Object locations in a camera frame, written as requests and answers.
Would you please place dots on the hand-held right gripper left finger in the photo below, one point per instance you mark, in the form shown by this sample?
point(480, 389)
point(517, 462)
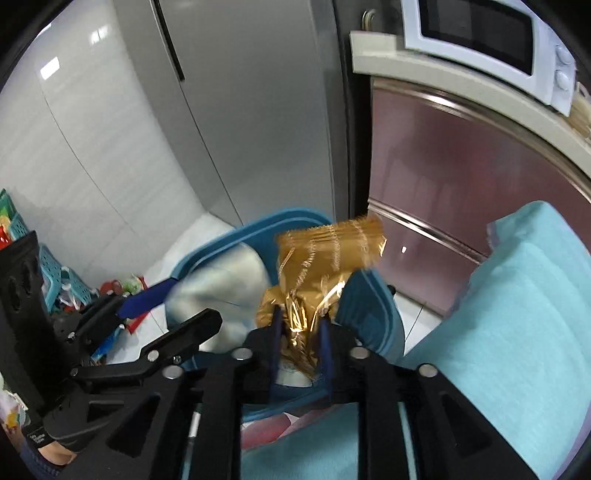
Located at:
point(277, 337)

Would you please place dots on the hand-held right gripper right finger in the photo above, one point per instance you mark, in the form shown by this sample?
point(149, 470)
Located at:
point(326, 344)

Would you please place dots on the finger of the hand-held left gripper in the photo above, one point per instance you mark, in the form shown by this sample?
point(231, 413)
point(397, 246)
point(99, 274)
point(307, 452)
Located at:
point(147, 300)
point(194, 330)

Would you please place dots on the white paper towel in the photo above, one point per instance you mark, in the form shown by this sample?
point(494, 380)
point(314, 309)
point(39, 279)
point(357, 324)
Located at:
point(221, 286)

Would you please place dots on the blue trash bin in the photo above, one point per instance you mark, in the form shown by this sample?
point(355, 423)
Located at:
point(369, 314)

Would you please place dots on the gold foil wrapper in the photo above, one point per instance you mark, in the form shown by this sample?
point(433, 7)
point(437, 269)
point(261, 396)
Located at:
point(323, 258)

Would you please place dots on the person's left forearm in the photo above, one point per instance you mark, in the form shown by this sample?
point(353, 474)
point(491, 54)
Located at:
point(41, 466)

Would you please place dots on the colourful toy pile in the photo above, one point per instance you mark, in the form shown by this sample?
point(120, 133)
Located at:
point(124, 288)

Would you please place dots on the teal plastic basket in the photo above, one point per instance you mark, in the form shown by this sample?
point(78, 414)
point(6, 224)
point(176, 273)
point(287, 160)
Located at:
point(51, 272)

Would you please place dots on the blue printed tablecloth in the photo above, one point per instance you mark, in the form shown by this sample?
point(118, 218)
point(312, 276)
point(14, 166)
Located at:
point(508, 346)

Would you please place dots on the grey refrigerator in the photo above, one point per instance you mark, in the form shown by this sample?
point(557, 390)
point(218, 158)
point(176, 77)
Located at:
point(254, 115)

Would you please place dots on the white kitchen countertop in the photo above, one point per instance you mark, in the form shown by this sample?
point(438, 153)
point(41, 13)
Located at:
point(461, 78)

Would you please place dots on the white microwave oven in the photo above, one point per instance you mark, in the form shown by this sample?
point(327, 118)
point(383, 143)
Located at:
point(480, 27)

